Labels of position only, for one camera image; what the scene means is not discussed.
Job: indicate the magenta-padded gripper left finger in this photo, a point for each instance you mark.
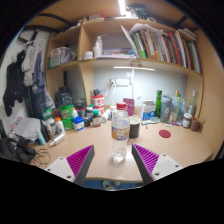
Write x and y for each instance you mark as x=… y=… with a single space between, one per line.
x=60 y=166

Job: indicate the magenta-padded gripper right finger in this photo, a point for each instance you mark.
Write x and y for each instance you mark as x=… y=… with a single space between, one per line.
x=165 y=165

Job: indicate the clear red-capped drink bottle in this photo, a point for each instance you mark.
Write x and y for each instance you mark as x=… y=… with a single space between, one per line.
x=120 y=130

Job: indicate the flat round red coaster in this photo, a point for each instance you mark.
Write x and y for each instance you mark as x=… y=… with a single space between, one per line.
x=164 y=134

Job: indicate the white bottle orange cap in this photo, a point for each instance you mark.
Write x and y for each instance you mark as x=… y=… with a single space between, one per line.
x=59 y=127

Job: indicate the black mug white inside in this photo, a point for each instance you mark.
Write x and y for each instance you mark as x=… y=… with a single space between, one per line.
x=134 y=130

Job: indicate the small blue and white container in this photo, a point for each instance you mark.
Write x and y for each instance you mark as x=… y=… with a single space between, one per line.
x=78 y=124

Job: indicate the light blue hair brush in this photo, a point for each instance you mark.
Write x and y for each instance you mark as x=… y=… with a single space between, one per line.
x=150 y=121

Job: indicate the brown mug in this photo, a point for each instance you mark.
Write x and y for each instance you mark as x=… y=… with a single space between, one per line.
x=195 y=125

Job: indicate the white plastic bag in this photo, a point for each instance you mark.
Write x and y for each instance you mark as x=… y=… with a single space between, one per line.
x=26 y=128

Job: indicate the green plastic jar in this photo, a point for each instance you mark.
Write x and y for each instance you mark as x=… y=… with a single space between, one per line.
x=66 y=115

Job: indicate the blue and white box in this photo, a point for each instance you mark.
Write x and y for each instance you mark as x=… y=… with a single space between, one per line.
x=148 y=110

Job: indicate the dark bottle green cap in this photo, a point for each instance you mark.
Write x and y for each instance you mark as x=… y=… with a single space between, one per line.
x=96 y=119

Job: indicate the tall clear glass bottle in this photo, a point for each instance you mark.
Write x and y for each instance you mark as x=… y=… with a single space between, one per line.
x=192 y=105

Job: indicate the magenta drink carton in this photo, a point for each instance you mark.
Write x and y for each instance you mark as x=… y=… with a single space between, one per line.
x=129 y=106

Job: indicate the large black jar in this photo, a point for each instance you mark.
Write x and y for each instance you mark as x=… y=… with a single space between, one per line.
x=63 y=97

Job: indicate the green-capped slim bottle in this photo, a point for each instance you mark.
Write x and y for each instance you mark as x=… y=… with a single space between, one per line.
x=180 y=96

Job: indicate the yellow-capped clear bottle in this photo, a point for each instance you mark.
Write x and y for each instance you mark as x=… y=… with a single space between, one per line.
x=177 y=93

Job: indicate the white bottle blue label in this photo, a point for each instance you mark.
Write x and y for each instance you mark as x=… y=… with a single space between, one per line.
x=113 y=112

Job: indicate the red cylindrical canister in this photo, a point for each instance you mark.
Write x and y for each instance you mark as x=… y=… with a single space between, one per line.
x=98 y=101

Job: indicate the blue hanging garment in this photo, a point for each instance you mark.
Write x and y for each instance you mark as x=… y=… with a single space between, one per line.
x=39 y=86

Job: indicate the black hanging garment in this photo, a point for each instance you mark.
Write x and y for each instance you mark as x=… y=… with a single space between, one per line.
x=13 y=83

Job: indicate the white LED desk lamp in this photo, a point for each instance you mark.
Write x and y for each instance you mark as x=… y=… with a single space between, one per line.
x=133 y=68

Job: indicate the white hanging garment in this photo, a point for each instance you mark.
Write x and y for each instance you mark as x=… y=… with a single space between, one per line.
x=29 y=65

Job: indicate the wooden shelf unit with books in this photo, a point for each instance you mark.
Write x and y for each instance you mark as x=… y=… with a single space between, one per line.
x=86 y=40

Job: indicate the ceiling light tube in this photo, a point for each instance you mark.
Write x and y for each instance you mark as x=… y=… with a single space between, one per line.
x=122 y=6

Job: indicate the white wall power outlet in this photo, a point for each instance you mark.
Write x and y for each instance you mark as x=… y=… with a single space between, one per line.
x=121 y=82

